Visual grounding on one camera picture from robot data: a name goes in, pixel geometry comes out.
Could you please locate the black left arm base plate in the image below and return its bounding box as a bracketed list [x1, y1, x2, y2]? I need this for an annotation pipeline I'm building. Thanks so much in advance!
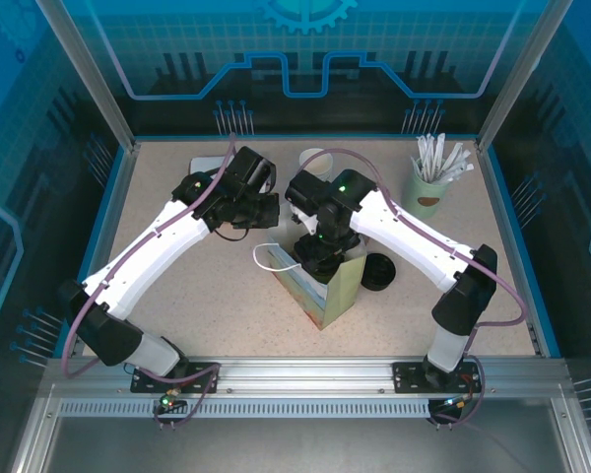
[130, 362, 222, 395]

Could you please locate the aluminium enclosure post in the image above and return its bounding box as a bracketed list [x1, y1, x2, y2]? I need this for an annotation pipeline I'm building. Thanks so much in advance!
[475, 0, 572, 152]
[33, 0, 142, 152]

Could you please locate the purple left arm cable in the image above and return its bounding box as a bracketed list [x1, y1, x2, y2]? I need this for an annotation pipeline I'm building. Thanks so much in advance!
[60, 131, 240, 431]

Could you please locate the illustrated paper carry bag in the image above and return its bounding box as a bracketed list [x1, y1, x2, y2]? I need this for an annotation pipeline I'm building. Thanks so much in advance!
[252, 234, 366, 331]

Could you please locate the aluminium mounting rail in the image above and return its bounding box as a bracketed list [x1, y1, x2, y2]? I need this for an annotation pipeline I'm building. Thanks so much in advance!
[43, 357, 572, 395]

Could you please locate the slotted grey cable duct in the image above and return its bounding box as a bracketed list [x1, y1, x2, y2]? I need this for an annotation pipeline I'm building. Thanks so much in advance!
[57, 398, 432, 420]

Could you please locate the small board with green light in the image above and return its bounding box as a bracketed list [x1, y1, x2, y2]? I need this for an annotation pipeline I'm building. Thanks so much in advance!
[157, 391, 188, 411]

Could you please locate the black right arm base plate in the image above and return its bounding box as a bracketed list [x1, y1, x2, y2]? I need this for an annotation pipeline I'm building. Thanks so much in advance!
[392, 361, 487, 395]

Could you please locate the white paper napkin stack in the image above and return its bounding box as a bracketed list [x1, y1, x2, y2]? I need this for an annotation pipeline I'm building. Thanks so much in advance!
[189, 155, 228, 179]

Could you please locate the small board with orange wires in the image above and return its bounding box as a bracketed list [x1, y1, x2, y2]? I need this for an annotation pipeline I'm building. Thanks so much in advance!
[442, 392, 476, 411]

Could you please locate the mint green straw canister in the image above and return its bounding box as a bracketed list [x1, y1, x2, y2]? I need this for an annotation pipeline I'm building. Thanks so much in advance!
[402, 157, 453, 222]

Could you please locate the stack of black cup lids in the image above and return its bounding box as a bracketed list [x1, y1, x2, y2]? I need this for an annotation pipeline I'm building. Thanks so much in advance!
[361, 252, 398, 293]

